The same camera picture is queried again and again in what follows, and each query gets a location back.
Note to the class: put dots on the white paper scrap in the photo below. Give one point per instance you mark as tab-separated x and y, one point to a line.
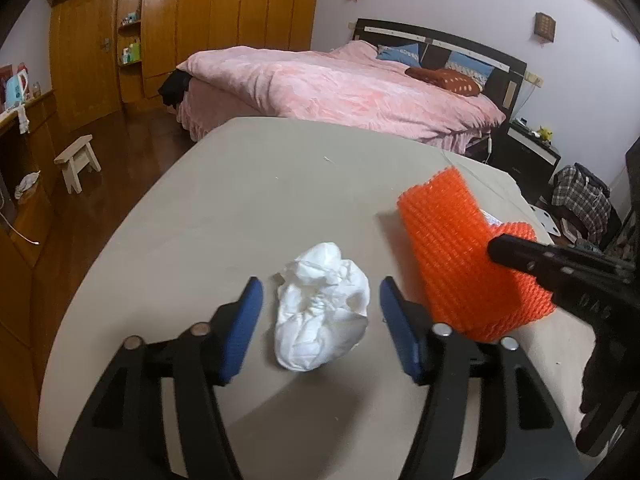
492	220

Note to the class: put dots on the blue white kettle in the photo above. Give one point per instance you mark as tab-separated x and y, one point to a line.
17	91

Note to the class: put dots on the white bathroom scale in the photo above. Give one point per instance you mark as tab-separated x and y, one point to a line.
547	222

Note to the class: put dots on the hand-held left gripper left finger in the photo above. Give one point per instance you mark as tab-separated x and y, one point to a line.
245	325

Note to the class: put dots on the orange foam net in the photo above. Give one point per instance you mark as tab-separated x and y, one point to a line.
450	240

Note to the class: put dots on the wall socket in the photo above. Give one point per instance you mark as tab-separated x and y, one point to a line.
532	80

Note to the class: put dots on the person's right hand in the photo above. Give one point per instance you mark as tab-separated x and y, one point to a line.
610	390

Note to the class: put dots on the dark wooden bed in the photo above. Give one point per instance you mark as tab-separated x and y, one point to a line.
505	65

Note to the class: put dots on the plaid bag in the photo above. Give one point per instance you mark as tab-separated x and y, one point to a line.
582	200

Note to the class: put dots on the black cloth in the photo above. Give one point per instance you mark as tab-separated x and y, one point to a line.
175	87

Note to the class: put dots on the brown dotted pillow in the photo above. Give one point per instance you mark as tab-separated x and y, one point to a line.
450	80

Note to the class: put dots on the wooden wardrobe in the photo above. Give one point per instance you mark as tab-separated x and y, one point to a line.
225	10

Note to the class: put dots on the brown wall lamp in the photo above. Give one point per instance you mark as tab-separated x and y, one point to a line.
545	27

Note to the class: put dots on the yellow toy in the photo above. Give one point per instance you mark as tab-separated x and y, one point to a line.
545	133

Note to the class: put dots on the blue pillow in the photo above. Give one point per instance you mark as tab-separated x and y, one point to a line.
470	67
400	53

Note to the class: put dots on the white tissue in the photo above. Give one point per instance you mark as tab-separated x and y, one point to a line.
320	310

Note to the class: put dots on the white framed box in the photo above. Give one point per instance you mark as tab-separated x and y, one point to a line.
569	230

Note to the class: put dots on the white wooden stool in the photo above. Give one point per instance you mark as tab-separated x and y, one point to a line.
75	155

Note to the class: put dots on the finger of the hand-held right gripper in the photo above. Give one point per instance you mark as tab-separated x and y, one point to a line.
520	257

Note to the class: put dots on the white rag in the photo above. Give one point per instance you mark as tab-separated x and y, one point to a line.
27	185

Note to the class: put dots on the dark nightstand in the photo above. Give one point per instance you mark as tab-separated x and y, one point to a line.
525	165

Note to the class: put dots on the pink blanket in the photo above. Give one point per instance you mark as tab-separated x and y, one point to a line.
340	90

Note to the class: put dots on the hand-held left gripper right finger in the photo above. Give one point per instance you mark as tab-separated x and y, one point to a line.
400	330

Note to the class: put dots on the wooden desk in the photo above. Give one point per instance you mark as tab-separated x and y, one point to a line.
20	285

